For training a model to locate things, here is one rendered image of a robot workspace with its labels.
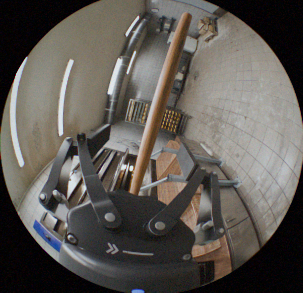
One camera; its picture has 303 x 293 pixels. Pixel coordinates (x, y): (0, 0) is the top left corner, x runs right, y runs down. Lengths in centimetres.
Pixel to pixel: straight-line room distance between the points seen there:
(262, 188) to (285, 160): 39
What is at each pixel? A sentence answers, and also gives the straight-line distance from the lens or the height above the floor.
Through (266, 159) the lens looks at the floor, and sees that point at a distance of 126.
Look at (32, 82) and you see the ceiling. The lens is 149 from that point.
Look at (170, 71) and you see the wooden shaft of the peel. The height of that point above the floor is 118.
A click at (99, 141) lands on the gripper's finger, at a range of 15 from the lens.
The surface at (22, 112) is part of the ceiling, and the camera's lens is 146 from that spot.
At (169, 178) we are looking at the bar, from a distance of 79.
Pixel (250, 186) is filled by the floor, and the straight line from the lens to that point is 132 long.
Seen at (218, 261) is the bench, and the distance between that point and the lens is 91.
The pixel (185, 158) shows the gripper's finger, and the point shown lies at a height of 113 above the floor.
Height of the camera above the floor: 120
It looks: 6 degrees down
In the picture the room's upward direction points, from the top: 76 degrees counter-clockwise
